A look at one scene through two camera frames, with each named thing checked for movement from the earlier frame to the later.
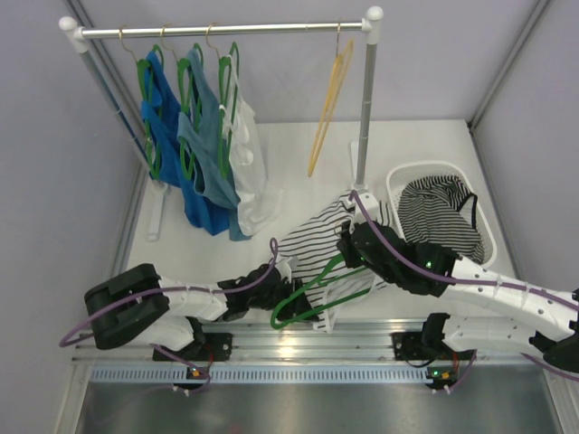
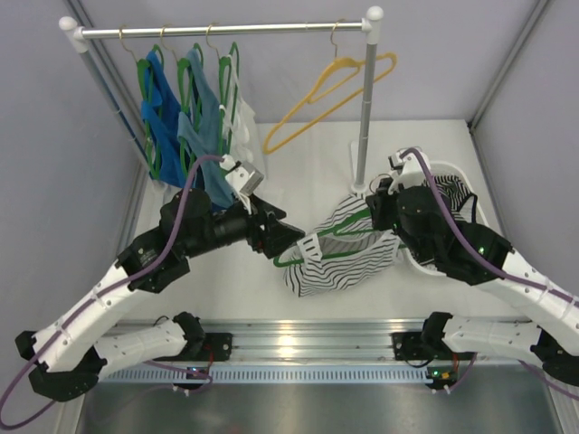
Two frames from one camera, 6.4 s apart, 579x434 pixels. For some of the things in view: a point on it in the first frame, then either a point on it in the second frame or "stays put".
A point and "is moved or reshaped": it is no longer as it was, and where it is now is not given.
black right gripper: [346, 245] → [380, 201]
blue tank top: [169, 164] stays put
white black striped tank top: [315, 264] is moved or reshaped
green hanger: [322, 308] → [328, 230]
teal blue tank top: [203, 132] stays put
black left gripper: [284, 292] → [263, 227]
